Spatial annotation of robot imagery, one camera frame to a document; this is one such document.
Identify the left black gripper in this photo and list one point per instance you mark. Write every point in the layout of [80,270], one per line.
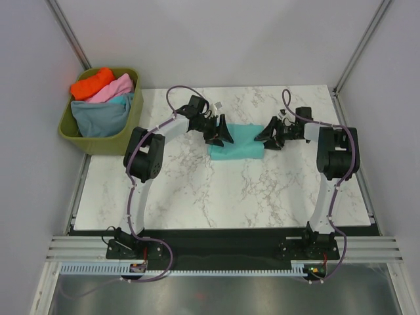
[221,130]

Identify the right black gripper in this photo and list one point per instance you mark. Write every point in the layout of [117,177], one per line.
[267,134]

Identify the teal t shirt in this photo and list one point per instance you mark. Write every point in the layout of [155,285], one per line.
[244,146]

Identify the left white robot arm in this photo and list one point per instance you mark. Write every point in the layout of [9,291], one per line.
[143,161]

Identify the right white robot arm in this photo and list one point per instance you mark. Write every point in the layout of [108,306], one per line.
[337,159]

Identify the light blue t shirt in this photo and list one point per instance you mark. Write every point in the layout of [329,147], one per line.
[124,100]

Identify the pink t shirt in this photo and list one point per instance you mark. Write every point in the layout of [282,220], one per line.
[118,87]

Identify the grey blue t shirt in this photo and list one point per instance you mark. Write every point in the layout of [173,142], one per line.
[100,119]

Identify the orange t shirt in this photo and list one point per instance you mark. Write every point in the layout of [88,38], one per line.
[86,88]

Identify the olive green plastic bin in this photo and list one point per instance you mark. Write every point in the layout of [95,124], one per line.
[112,145]

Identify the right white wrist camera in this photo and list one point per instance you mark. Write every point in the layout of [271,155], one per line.
[282,114]

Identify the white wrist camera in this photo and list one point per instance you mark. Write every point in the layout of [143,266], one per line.
[282,114]
[216,108]

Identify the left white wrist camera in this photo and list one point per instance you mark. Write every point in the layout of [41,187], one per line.
[216,108]

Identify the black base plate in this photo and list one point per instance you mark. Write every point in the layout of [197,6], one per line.
[221,249]

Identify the white slotted cable duct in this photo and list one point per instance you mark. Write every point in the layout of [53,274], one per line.
[125,268]

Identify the aluminium extrusion rail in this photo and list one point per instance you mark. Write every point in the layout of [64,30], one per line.
[76,249]

